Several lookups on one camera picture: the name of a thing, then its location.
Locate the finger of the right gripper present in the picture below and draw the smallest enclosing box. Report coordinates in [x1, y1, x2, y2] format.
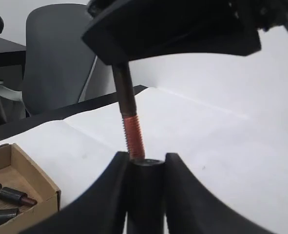
[81, 0, 262, 66]

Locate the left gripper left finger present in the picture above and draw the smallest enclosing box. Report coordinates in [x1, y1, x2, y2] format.
[19, 151, 130, 234]

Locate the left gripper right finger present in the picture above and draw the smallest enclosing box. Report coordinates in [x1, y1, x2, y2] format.
[163, 153, 282, 234]

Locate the black cylindrical sleeve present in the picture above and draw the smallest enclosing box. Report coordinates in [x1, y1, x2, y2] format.
[0, 208, 20, 223]
[125, 158, 168, 234]
[0, 187, 28, 203]

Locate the dark bolt with copper thread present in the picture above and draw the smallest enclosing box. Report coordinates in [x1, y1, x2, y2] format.
[0, 182, 38, 207]
[112, 62, 147, 162]

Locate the brown cardboard box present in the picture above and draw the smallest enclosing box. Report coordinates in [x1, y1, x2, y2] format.
[0, 142, 61, 234]

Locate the grey chair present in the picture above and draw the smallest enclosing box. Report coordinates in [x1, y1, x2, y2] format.
[21, 3, 115, 118]

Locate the black desk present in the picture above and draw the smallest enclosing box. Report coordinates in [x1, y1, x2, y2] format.
[0, 36, 27, 74]

